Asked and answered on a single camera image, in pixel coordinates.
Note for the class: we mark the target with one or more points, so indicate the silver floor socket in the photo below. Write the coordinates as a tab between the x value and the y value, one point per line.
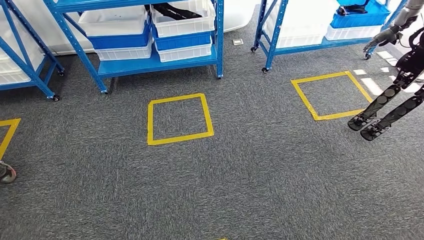
237	42

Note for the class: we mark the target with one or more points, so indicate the blue metal shelf rack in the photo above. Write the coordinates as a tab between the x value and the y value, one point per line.
16	85
149	64
298	49

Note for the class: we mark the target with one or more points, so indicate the large white plastic crate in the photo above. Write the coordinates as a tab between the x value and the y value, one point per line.
298	41
6	69
298	16

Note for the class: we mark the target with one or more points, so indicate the black humanoid robot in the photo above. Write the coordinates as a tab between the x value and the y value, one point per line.
381	102

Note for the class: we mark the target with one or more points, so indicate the white car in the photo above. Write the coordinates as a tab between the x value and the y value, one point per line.
238	16

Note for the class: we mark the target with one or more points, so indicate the black parts in bin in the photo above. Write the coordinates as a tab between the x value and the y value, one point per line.
175	11
351	10

